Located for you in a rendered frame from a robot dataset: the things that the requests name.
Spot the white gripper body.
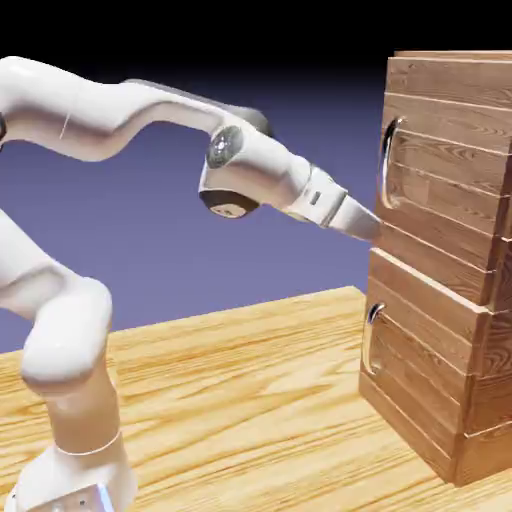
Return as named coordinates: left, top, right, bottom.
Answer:
left=330, top=194, right=384, bottom=243

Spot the large wooden cabinet door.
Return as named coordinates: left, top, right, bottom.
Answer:
left=374, top=56, right=512, bottom=307

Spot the small wooden cabinet door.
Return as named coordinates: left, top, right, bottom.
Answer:
left=358, top=246, right=491, bottom=487

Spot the wooden cabinet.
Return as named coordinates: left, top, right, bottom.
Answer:
left=358, top=50, right=512, bottom=488

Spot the long curved metal handle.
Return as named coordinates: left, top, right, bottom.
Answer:
left=377, top=116, right=408, bottom=210

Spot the short curved metal handle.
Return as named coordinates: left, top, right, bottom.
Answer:
left=362, top=302, right=387, bottom=376

